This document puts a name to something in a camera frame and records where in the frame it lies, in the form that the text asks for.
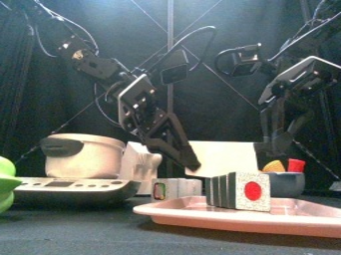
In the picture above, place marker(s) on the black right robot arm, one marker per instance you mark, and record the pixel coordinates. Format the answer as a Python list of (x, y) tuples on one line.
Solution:
[(317, 31)]

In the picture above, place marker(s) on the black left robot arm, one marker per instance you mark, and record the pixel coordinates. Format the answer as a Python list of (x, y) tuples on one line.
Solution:
[(95, 64)]

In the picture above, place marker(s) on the sushi roll green centre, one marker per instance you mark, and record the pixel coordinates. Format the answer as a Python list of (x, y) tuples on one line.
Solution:
[(173, 189)]

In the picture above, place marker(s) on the sushi roll black white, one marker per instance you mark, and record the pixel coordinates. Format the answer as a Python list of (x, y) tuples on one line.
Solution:
[(217, 192)]

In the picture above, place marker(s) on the yellow toy food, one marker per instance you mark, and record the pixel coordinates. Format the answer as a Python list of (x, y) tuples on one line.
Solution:
[(274, 166)]

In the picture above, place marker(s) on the red toy food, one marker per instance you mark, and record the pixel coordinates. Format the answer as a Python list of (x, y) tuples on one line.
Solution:
[(296, 165)]

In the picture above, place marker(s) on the grey bowl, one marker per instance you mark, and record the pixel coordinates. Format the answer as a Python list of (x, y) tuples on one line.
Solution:
[(286, 184)]

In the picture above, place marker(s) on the box with red circle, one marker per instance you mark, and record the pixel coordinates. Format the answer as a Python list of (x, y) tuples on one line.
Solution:
[(253, 192)]

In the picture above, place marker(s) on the grey kitchen scale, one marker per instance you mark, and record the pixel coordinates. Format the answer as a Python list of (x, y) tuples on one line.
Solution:
[(71, 191)]

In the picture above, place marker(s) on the pink plastic tray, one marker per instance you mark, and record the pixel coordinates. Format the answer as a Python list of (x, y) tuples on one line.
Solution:
[(249, 220)]

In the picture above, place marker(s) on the green toy vegetable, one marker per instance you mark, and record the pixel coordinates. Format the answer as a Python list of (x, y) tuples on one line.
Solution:
[(6, 186)]

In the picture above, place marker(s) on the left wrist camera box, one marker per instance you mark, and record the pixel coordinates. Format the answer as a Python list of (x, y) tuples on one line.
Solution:
[(174, 68)]

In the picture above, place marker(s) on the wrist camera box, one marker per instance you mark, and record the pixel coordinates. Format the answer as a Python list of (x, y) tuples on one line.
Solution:
[(245, 61), (174, 68)]

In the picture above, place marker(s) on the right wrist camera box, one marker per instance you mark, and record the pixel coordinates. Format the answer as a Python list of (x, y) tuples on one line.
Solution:
[(245, 61)]

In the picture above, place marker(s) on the metal frame pole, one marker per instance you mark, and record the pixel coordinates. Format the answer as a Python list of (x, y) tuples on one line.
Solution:
[(170, 26)]

